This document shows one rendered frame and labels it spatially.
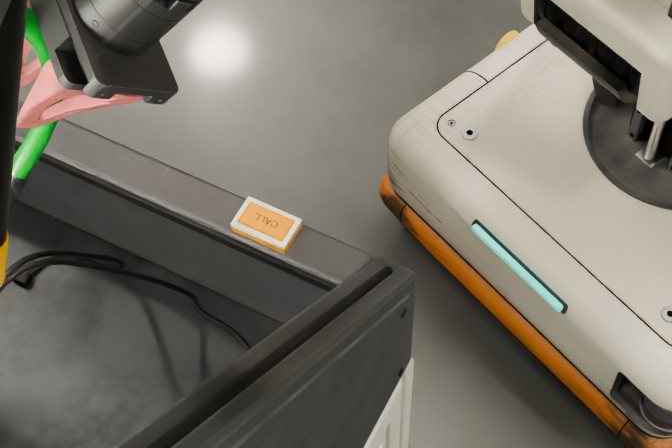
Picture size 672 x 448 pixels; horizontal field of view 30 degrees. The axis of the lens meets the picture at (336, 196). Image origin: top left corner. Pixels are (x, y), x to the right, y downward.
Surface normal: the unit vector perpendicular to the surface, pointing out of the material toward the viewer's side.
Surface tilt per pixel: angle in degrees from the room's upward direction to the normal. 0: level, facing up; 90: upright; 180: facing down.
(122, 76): 46
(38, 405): 0
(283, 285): 90
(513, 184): 0
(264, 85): 0
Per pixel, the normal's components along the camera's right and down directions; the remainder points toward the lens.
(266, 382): 0.29, -0.91
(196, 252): -0.46, 0.75
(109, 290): -0.02, -0.54
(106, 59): 0.69, -0.49
